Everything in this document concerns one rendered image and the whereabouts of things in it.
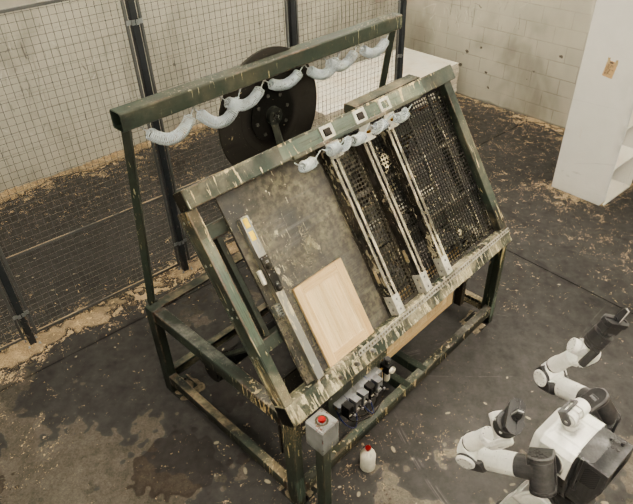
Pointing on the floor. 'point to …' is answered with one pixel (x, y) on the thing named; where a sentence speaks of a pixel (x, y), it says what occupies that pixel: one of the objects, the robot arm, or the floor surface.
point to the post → (324, 477)
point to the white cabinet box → (609, 104)
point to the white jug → (367, 459)
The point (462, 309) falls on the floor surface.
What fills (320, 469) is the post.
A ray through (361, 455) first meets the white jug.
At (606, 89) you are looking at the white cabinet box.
